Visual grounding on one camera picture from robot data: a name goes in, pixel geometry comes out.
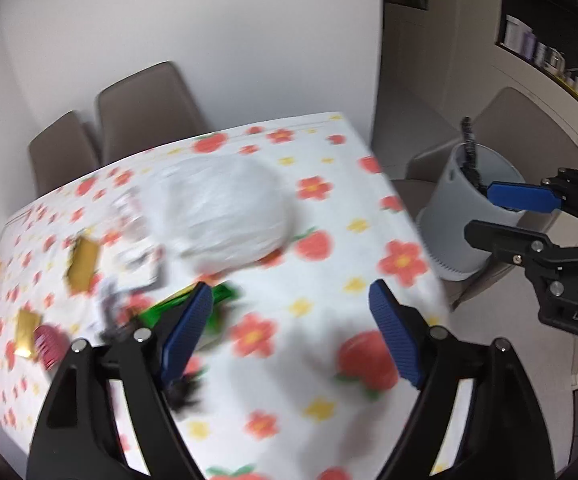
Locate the black crumpled strip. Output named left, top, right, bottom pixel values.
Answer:
left=460, top=116, right=490, bottom=192

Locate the floral tablecloth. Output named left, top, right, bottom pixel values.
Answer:
left=0, top=111, right=452, bottom=480

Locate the green packet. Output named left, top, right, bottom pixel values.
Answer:
left=138, top=282, right=240, bottom=347

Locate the wide taupe dining chair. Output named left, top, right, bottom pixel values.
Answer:
left=94, top=61, right=210, bottom=166

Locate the taupe chair under bin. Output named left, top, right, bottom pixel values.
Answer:
left=394, top=86, right=578, bottom=311

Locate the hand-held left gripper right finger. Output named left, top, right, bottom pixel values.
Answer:
left=369, top=280, right=557, bottom=480

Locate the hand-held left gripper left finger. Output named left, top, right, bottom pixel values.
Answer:
left=26, top=282, right=214, bottom=480

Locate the small taupe dining chair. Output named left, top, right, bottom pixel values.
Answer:
left=28, top=111, right=100, bottom=198

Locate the white round trash bin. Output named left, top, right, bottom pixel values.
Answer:
left=415, top=142, right=527, bottom=281

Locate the black scrap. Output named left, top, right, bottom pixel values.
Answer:
left=165, top=374, right=206, bottom=412

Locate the white plastic bag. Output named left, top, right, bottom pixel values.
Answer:
left=154, top=155, right=296, bottom=271

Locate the red ridged wrapper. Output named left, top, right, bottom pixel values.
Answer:
left=35, top=325, right=68, bottom=369

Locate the row of shelf jars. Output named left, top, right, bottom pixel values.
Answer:
left=500, top=15, right=578, bottom=111

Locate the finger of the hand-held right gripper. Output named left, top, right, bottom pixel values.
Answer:
left=486, top=167, right=578, bottom=233
left=464, top=220, right=578, bottom=306

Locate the gold box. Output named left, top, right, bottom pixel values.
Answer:
left=15, top=308, right=42, bottom=361
left=66, top=236, right=101, bottom=294

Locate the black and white wrapper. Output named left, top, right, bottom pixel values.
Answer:
left=95, top=279, right=136, bottom=337

